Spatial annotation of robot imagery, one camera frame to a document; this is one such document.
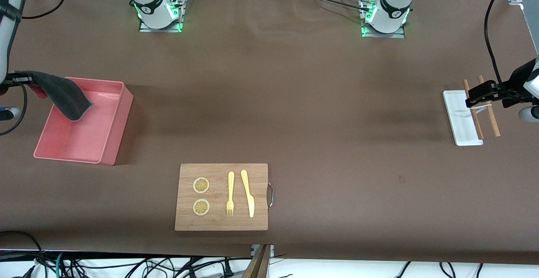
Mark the yellow plastic fork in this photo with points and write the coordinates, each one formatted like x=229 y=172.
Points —
x=230 y=185

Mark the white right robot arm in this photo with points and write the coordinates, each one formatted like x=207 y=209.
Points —
x=6 y=29

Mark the pink plastic bin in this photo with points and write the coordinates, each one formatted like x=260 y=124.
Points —
x=97 y=134

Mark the white elastic band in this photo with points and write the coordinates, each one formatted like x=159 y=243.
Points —
x=484 y=107

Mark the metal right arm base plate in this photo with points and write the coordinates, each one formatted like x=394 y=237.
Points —
x=145 y=29

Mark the white rectangular tray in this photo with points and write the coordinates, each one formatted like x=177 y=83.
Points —
x=457 y=122

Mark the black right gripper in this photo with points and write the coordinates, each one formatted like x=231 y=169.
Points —
x=19 y=78

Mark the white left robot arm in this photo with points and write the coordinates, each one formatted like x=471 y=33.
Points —
x=391 y=12

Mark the grey and pink microfibre cloth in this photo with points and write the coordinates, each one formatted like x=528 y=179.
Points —
x=67 y=97

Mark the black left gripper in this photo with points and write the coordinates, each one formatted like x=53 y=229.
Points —
x=514 y=85

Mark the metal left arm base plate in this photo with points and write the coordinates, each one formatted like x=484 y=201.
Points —
x=398 y=35

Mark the bamboo stick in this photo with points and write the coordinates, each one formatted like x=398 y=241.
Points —
x=493 y=122
x=477 y=122

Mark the bamboo cutting board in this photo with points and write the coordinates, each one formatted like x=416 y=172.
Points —
x=221 y=221

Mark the yellow plastic knife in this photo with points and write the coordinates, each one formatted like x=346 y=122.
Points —
x=247 y=189

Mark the lemon slice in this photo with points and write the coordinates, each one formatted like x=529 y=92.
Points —
x=201 y=207
x=201 y=185

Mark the small metal bracket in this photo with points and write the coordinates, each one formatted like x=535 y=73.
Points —
x=272 y=249

